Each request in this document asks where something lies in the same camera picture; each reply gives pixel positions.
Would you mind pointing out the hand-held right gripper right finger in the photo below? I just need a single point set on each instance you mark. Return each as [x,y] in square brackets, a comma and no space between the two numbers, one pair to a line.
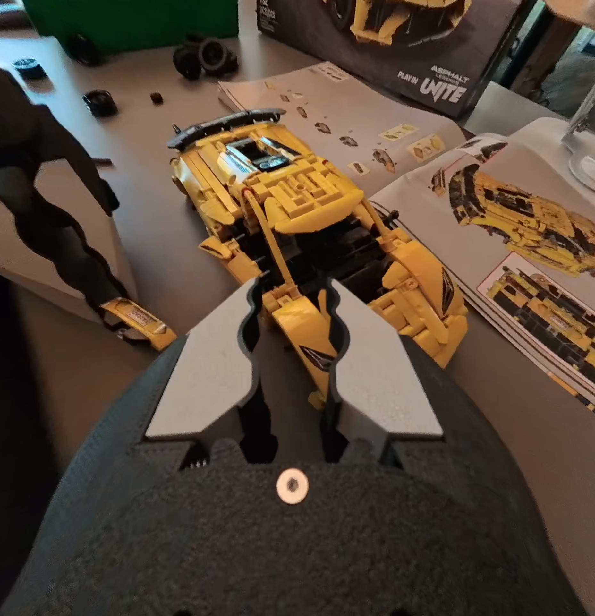
[384,385]

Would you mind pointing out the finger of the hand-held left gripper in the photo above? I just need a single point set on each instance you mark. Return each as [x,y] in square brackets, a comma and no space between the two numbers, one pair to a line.
[28,260]
[71,192]

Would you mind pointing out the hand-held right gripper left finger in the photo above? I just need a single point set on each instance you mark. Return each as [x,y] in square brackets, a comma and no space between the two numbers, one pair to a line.
[206,380]

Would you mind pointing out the yellow and black brick assembly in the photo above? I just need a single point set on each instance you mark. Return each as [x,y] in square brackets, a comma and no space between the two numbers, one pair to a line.
[143,322]

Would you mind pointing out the yellow toy brick car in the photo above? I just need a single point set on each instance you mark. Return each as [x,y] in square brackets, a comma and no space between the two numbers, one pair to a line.
[302,192]

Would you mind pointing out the grey desk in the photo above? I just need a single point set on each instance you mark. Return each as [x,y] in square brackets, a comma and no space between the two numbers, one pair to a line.
[158,240]

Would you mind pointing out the dark short axle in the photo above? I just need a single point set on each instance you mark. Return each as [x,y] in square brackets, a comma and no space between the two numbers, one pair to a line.
[103,162]

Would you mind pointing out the black spoked toy wheel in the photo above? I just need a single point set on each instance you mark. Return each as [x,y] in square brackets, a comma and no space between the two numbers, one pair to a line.
[29,69]

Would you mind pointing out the black toy wheel rim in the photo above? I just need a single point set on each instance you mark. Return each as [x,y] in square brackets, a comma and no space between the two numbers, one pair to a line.
[100,103]

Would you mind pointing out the black toy tyre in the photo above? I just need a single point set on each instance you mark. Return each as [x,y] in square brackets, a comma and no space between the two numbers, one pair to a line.
[195,41]
[186,62]
[218,57]
[84,49]

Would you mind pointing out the small black round brick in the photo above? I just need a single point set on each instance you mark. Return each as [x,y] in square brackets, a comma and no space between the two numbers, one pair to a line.
[156,97]

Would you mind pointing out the green plastic bin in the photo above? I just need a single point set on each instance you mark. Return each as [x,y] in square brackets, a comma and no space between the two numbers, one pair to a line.
[133,19]

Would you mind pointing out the open instruction booklet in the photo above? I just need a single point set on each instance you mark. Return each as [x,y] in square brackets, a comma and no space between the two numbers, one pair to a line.
[326,96]

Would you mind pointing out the model car set box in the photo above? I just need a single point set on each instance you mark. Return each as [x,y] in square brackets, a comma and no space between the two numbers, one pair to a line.
[326,43]

